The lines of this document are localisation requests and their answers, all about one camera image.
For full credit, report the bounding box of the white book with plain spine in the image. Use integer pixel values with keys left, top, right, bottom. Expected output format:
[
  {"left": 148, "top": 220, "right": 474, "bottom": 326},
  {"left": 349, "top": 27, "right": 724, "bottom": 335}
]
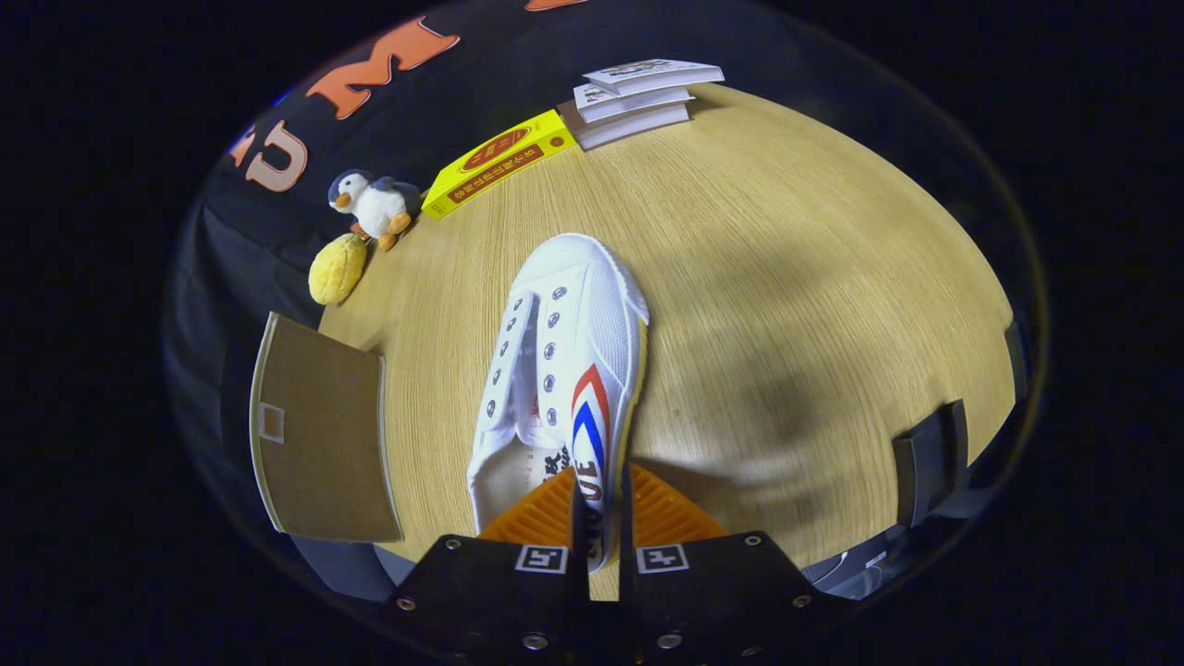
[{"left": 572, "top": 83, "right": 695, "bottom": 124}]

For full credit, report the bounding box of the brown cover book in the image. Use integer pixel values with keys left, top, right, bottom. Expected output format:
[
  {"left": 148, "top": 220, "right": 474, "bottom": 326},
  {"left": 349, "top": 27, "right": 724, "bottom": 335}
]
[{"left": 558, "top": 99, "right": 692, "bottom": 152}]

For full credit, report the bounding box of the white canvas shoe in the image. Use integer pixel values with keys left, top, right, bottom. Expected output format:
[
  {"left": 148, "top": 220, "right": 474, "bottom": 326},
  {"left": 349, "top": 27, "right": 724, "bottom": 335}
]
[{"left": 465, "top": 233, "right": 650, "bottom": 574}]

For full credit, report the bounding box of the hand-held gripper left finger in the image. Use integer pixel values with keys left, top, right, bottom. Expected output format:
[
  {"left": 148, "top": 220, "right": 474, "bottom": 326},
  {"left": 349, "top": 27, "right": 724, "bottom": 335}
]
[{"left": 387, "top": 467, "right": 595, "bottom": 666}]

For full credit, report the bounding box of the white book with illustrated cover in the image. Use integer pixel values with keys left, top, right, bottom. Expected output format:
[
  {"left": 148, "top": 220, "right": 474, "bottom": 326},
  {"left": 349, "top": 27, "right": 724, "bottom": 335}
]
[{"left": 583, "top": 58, "right": 725, "bottom": 96}]

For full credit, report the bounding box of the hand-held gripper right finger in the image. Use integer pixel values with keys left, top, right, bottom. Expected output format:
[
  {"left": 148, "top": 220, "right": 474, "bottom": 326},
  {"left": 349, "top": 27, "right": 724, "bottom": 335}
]
[{"left": 616, "top": 461, "right": 848, "bottom": 666}]

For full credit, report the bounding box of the beige fabric storage box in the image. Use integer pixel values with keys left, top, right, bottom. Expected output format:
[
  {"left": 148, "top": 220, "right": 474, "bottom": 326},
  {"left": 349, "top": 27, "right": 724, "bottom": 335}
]
[{"left": 248, "top": 312, "right": 405, "bottom": 545}]

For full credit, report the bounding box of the yellow round plush toy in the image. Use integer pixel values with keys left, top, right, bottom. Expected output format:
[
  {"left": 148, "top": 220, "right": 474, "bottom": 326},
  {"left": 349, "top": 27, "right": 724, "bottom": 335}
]
[{"left": 308, "top": 233, "right": 369, "bottom": 306}]

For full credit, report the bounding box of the yellow book with red circle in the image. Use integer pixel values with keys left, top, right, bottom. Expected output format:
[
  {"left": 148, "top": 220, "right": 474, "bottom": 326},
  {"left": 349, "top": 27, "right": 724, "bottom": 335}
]
[{"left": 422, "top": 109, "right": 578, "bottom": 221}]

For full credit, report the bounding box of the penguin plush toy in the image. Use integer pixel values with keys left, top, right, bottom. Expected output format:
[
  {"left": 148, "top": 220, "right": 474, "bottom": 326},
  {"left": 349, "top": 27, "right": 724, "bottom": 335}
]
[{"left": 327, "top": 169, "right": 425, "bottom": 253}]

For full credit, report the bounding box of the dark grey chair armrest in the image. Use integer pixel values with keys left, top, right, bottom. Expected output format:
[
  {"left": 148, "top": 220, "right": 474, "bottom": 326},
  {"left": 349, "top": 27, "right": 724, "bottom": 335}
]
[{"left": 893, "top": 400, "right": 969, "bottom": 528}]

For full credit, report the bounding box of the black backdrop cloth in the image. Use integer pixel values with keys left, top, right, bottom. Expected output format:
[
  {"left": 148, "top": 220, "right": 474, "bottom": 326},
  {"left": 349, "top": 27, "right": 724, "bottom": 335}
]
[{"left": 166, "top": 0, "right": 926, "bottom": 519}]

